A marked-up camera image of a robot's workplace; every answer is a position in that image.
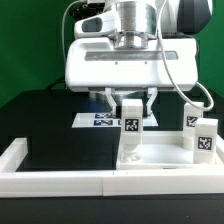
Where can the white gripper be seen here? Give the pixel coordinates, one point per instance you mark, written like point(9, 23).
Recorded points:
point(95, 63)

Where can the white square table top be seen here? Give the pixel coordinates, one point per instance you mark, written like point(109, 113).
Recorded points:
point(165, 150)

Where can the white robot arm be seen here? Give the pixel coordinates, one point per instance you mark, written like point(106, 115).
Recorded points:
point(137, 45)

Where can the white sheet with tags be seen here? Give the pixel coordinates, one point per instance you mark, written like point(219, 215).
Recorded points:
point(90, 120)

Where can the white U-shaped obstacle fence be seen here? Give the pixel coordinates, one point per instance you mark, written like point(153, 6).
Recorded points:
point(202, 180)

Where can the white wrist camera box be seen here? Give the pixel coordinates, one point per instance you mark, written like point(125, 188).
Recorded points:
point(96, 26)

